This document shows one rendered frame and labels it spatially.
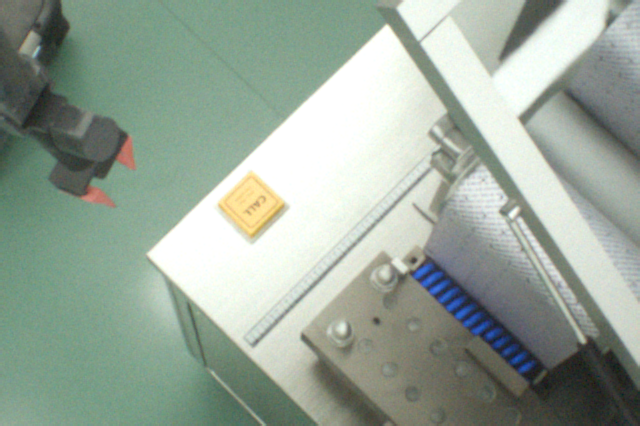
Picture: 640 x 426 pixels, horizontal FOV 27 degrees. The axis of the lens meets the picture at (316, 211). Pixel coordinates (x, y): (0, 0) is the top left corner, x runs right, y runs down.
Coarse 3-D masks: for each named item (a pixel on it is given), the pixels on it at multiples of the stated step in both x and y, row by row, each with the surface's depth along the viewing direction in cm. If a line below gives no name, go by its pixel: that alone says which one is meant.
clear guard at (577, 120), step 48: (480, 0) 92; (528, 0) 94; (576, 0) 96; (624, 0) 98; (480, 48) 93; (528, 48) 95; (576, 48) 97; (624, 48) 99; (528, 96) 95; (576, 96) 97; (624, 96) 100; (576, 144) 98; (624, 144) 101; (576, 192) 99; (624, 192) 101; (624, 240) 102
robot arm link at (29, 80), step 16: (0, 32) 144; (0, 48) 146; (0, 64) 148; (16, 64) 152; (32, 64) 157; (0, 80) 150; (16, 80) 154; (32, 80) 158; (0, 96) 154; (16, 96) 156; (32, 96) 161; (16, 112) 158
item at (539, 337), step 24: (432, 240) 175; (456, 240) 167; (456, 264) 175; (480, 264) 167; (480, 288) 175; (504, 288) 167; (504, 312) 175; (528, 312) 167; (528, 336) 175; (552, 336) 166; (552, 360) 174
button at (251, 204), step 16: (256, 176) 195; (240, 192) 194; (256, 192) 195; (272, 192) 195; (224, 208) 194; (240, 208) 194; (256, 208) 194; (272, 208) 194; (240, 224) 193; (256, 224) 193
